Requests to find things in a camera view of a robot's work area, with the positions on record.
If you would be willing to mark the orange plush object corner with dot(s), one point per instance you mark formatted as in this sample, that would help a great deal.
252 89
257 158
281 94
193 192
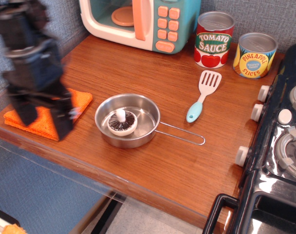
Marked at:
13 229

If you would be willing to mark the toy mushroom half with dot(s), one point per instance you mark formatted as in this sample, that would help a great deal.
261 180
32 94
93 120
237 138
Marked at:
122 123

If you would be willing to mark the tomato sauce can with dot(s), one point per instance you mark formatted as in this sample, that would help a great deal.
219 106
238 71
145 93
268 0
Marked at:
213 39

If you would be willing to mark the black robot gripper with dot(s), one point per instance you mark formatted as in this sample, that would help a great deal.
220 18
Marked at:
36 81

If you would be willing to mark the white stove knob front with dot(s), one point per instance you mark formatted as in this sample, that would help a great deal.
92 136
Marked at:
241 155

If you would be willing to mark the black toy stove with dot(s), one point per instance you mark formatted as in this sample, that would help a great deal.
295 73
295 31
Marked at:
267 198

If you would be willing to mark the white stove knob rear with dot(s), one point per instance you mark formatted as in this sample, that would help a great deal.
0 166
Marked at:
263 92

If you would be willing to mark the small steel frying pan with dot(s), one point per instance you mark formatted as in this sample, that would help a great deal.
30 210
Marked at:
149 118

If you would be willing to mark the white stove knob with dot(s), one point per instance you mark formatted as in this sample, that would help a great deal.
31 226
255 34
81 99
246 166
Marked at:
263 92
241 155
256 112

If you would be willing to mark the toy microwave oven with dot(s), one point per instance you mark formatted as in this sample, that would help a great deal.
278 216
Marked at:
162 26

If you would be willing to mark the pineapple slices can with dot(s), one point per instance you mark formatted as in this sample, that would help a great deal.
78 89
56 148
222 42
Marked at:
254 55

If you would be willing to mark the white spatula blue handle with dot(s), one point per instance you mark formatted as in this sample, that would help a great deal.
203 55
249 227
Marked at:
208 83

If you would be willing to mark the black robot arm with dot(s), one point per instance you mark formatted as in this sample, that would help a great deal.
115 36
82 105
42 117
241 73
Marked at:
22 24

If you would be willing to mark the orange towel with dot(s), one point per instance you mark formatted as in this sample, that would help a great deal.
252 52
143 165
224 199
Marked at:
44 126

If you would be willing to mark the white stove knob middle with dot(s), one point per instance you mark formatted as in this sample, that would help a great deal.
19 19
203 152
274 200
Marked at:
256 112

